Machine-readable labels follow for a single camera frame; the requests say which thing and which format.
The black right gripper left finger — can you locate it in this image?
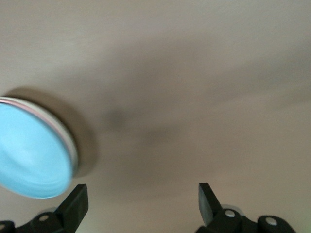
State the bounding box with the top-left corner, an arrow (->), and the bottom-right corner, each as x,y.
0,183 -> 89,233

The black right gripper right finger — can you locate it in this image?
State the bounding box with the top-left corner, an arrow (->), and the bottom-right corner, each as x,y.
195,182 -> 300,233

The light blue plate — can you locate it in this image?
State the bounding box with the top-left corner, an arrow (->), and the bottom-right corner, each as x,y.
0,100 -> 74,200

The beige plate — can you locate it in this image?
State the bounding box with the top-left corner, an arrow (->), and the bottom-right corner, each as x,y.
0,96 -> 79,177

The brown table mat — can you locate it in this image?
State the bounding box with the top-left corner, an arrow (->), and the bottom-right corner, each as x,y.
0,0 -> 311,233

